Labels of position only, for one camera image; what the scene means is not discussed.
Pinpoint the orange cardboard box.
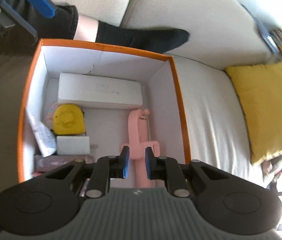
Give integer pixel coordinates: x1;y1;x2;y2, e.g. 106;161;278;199
17;38;193;183

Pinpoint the long white box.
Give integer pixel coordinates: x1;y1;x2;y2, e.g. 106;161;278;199
57;72;144;110

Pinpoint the yellow pillow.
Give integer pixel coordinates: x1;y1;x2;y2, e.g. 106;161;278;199
225;62;282;165

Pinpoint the yellow tape measure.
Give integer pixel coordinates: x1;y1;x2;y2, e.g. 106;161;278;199
53;104;86;135

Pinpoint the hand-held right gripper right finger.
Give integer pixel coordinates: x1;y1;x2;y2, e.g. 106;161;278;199
145;146;232;198

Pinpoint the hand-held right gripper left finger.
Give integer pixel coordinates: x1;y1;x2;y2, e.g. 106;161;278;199
44;146;130;198

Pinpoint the white charger plug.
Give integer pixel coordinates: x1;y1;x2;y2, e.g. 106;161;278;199
56;135;99;155

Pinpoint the person's left leg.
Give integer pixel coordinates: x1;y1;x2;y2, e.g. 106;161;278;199
0;0;190;80

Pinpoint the round disc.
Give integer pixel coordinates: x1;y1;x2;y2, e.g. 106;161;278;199
47;100;64;130

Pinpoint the pink selfie stick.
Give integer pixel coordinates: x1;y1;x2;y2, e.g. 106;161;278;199
121;108;160;188

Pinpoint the blue book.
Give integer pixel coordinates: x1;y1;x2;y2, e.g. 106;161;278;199
256;21;280;52

